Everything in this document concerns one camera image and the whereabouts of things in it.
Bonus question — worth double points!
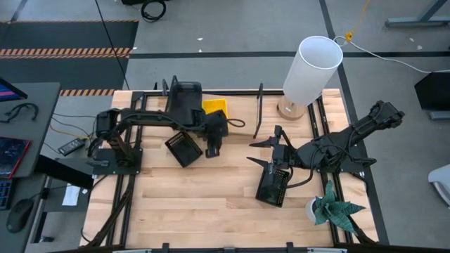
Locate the white shade table lamp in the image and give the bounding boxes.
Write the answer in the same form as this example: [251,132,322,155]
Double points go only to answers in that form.
[276,35,345,122]

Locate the translucent grey plastic bin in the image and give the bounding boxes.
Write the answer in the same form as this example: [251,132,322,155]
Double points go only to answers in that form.
[168,81,204,127]

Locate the white paper sheet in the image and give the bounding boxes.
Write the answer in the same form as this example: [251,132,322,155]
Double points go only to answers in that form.
[61,184,82,207]

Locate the yellow plastic slotted basket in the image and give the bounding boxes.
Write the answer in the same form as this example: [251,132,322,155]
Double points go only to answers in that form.
[201,98,230,119]

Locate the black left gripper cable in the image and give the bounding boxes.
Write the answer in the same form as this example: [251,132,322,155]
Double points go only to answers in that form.
[226,117,247,129]

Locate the black floor mat hazard stripes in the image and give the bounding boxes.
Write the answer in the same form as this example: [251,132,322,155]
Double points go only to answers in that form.
[0,18,140,98]

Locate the coiled black cable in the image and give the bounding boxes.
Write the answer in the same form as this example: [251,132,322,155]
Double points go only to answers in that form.
[140,0,167,23]

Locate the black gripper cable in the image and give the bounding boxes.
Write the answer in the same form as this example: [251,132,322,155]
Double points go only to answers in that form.
[226,117,247,129]
[285,164,318,190]

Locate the black keyboard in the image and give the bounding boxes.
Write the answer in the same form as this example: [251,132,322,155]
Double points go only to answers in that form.
[0,179,15,212]

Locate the grey side desk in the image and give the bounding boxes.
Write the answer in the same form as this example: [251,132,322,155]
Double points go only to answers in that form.
[0,82,62,180]

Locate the black computer mouse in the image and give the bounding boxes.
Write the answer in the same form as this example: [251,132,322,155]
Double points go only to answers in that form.
[5,197,34,234]

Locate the grey chair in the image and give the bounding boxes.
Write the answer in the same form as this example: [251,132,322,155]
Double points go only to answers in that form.
[427,164,450,209]

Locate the red-edged tablet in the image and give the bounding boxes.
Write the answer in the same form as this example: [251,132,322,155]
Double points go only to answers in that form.
[0,136,32,180]

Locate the white lamp cable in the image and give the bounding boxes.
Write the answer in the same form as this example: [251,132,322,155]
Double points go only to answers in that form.
[333,34,450,75]

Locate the yellow cord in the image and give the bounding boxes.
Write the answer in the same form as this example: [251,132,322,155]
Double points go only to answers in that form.
[345,0,373,44]

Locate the black box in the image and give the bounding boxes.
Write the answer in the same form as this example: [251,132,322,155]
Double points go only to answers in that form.
[413,71,450,121]

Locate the long thin black cable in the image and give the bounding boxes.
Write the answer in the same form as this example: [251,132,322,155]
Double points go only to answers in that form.
[94,0,131,91]

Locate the black metal table frame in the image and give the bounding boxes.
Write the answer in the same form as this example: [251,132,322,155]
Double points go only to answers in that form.
[79,88,380,253]

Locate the green plant in white pot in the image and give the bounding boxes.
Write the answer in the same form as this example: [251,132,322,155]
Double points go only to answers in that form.
[304,179,367,236]

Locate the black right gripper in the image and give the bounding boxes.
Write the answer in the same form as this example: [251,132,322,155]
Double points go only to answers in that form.
[246,124,300,176]

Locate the black power adapter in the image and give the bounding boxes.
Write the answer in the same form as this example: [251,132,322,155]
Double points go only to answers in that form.
[57,137,86,157]

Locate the grey metal table leg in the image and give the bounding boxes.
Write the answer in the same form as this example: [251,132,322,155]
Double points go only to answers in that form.
[384,0,450,30]

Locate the computer monitor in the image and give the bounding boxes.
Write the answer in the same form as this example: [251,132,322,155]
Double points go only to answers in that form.
[0,77,29,103]

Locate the black plastic slotted basket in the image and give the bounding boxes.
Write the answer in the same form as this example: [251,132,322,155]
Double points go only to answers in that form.
[255,167,292,209]
[164,131,204,169]

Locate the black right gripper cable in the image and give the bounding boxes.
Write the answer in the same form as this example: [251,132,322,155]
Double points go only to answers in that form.
[285,164,318,190]

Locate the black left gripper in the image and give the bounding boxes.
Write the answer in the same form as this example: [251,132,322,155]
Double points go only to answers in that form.
[203,109,230,159]

